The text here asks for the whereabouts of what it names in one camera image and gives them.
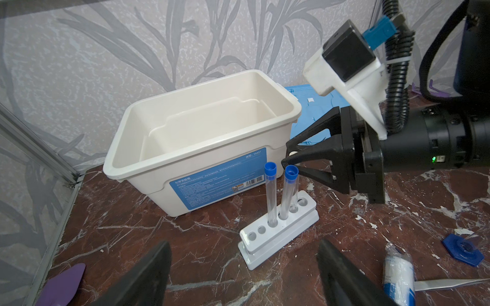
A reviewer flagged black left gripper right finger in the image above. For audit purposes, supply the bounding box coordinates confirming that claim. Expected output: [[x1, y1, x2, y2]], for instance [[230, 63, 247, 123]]
[[316, 238, 396, 306]]

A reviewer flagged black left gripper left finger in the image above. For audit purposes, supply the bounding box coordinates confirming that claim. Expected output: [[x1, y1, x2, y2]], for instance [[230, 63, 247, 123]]
[[92, 241, 172, 305]]

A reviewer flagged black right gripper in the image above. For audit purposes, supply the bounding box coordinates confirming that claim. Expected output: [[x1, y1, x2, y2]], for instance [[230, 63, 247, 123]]
[[281, 105, 430, 204]]

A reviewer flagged white test tube rack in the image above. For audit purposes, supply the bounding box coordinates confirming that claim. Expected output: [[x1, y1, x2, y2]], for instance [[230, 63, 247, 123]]
[[238, 191, 319, 270]]

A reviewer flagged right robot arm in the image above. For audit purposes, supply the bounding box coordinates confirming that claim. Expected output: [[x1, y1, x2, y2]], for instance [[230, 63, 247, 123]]
[[281, 1, 489, 203]]

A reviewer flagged blue plastic bin lid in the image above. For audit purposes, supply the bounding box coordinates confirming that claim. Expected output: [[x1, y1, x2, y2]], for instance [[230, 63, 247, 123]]
[[286, 84, 349, 138]]

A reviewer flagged white blue label bottle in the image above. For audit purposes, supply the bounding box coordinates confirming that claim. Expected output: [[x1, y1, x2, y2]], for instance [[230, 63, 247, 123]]
[[383, 243, 415, 306]]

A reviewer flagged purple toy shovel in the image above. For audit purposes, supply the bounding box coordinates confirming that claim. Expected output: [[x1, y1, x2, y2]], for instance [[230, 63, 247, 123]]
[[35, 263, 86, 306]]

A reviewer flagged white plastic storage bin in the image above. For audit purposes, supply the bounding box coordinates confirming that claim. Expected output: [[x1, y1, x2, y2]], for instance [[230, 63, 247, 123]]
[[103, 70, 302, 217]]

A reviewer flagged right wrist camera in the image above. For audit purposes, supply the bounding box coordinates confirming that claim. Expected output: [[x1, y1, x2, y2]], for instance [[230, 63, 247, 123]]
[[303, 16, 396, 140]]

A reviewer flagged aluminium frame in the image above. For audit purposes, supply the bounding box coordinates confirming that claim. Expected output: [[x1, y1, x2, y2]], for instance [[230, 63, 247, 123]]
[[1, 105, 81, 305]]

